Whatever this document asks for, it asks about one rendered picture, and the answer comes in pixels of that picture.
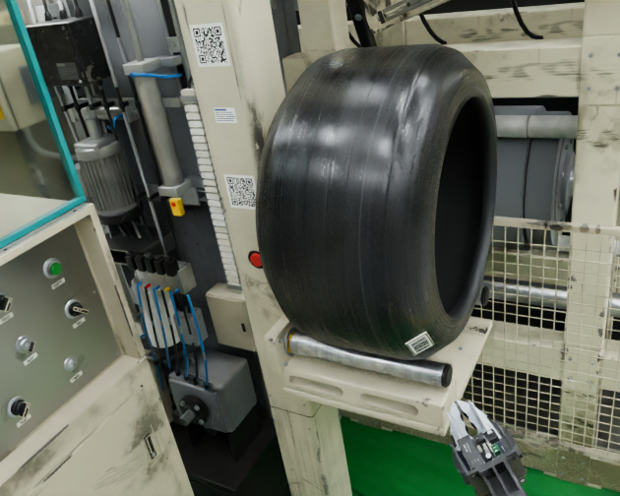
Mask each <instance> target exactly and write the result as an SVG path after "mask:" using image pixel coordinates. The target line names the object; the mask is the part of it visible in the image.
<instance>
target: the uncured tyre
mask: <svg viewBox="0 0 620 496"><path fill-rule="evenodd" d="M497 177H498V144H497V128H496V119H495V112H494V106H493V101H492V96H491V93H490V89H489V87H488V85H487V82H486V80H485V78H484V76H483V75H482V73H481V72H480V71H479V70H478V69H477V68H476V67H475V66H474V65H473V64H472V63H471V62H470V61H469V60H468V59H467V58H466V57H465V56H464V55H463V54H462V53H461V52H460V51H458V50H457V49H456V48H452V47H448V46H444V45H440V44H436V43H429V44H412V45H394V46H375V47H357V48H345V49H341V50H338V51H336V52H333V53H331V54H328V55H326V56H323V57H321V58H319V59H318V60H316V61H315V62H313V63H312V64H311V65H310V66H309V67H308V68H307V69H306V70H305V71H304V72H303V73H302V74H301V76H300V77H299V78H298V80H297V81H296V82H295V84H294V85H293V87H292V88H291V89H290V91H289V92H288V94H287V95H286V96H285V98H284V99H283V101H282V102H281V104H280V106H279V108H278V110H277V112H276V114H275V117H274V119H273V121H272V124H271V126H270V129H269V132H268V135H267V138H266V141H265V144H264V147H263V151H262V156H261V160H260V166H259V172H258V179H257V188H256V232H257V241H258V248H259V254H260V258H261V263H262V266H263V270H264V273H265V276H266V279H267V281H268V284H269V286H270V288H271V290H272V292H273V294H274V296H275V298H276V300H277V302H278V304H279V306H280V308H281V310H282V312H283V314H284V315H285V317H286V318H287V319H288V321H289V322H290V323H291V324H292V325H293V326H294V327H295V328H296V329H297V330H298V331H300V332H301V333H303V334H305V335H307V336H308V337H310V338H312V339H314V340H316V341H319V342H322V343H326V344H331V345H336V346H341V347H345V348H350V349H355V350H360V351H364V352H369V353H374V354H378V355H383V356H388V357H393V358H396V359H401V360H413V359H425V358H428V357H430V356H432V355H433V354H435V353H436V352H438V351H439V350H441V349H442V348H444V347H445V346H447V345H449V344H450V343H452V342H453V341H454V340H456V339H457V337H458V336H459V335H460V334H461V332H462V331H463V329H464V328H465V325H466V324H467V322H468V320H469V317H470V315H471V313H472V310H473V308H474V305H475V302H476V300H477V297H478V294H479V291H480V288H481V284H482V281H483V277H484V273H485V269H486V264H487V259H488V255H489V249H490V244H491V238H492V231H493V224H494V216H495V207H496V195H497ZM425 332H427V334H428V335H429V337H430V339H432V341H433V342H434V345H432V346H431V347H429V348H427V349H425V350H424V351H422V352H420V353H418V354H416V355H415V356H414V355H413V353H412V352H411V351H410V350H409V348H408V347H407V346H406V344H405V343H406V342H408V341H410V340H412V339H414V338H416V337H418V336H419V335H421V334H423V333H425Z"/></svg>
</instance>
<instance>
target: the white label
mask: <svg viewBox="0 0 620 496"><path fill-rule="evenodd" d="M405 344H406V346H407V347H408V348H409V350H410V351H411V352H412V353H413V355H414V356H415V355H416V354H418V353H420V352H422V351H424V350H425V349H427V348H429V347H431V346H432V345H434V342H433V341H432V339H430V337H429V335H428V334H427V332H425V333H423V334H421V335H419V336H418V337H416V338H414V339H412V340H410V341H408V342H406V343H405Z"/></svg>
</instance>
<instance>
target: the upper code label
mask: <svg viewBox="0 0 620 496"><path fill-rule="evenodd" d="M189 27H190V32H191V35H192V39H193V44H194V48H195V52H196V57H197V61H198V65H199V67H214V66H231V65H230V60H229V55H228V50H227V45H226V40H225V35H224V30H223V26H222V23H212V24H201V25H191V26H189Z"/></svg>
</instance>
